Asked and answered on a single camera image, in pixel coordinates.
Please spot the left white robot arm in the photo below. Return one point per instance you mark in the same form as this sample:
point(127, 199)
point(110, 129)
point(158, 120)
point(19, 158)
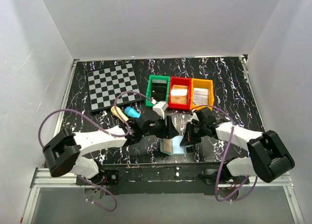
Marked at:
point(65, 152)

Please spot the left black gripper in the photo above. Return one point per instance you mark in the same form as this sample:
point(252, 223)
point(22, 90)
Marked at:
point(168, 131)

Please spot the red plastic bin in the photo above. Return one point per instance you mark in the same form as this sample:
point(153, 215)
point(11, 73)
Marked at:
point(180, 81)

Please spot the orange plastic bin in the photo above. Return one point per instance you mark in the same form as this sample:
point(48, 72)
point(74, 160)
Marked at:
point(202, 83)

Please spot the black grey chessboard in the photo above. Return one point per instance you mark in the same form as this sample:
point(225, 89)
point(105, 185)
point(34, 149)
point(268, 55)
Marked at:
point(106, 84)

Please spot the black cards in green bin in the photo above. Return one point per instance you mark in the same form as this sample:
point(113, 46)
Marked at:
point(158, 89)

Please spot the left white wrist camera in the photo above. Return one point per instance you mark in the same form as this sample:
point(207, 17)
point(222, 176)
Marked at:
point(160, 108)

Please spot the white cards in orange bin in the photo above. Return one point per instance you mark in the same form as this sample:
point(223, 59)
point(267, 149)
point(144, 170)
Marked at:
point(200, 96)

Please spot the blue plastic marker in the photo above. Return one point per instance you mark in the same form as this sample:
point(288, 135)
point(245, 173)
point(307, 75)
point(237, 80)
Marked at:
point(131, 112)

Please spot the brown cards in red bin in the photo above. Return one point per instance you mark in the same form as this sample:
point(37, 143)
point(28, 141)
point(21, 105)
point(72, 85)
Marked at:
point(179, 94)

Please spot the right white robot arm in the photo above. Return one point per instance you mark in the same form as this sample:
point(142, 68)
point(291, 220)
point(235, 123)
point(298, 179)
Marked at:
point(268, 156)

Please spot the grey-green card holder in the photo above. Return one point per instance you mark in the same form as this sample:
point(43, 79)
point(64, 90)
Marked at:
point(161, 147)

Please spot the light blue credit cards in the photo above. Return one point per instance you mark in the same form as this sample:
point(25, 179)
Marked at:
point(177, 149)

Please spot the cream wooden handle tool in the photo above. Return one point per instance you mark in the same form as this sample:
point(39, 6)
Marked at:
point(117, 112)

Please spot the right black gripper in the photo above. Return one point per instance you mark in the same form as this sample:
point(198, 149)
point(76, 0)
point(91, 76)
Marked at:
point(188, 139)

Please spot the green plastic bin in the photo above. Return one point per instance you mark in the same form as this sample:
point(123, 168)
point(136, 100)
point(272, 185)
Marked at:
point(151, 77)

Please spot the black front base bar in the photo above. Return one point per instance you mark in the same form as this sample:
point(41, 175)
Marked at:
point(168, 178)

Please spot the orange VIP card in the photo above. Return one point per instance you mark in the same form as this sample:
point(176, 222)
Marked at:
point(167, 145)

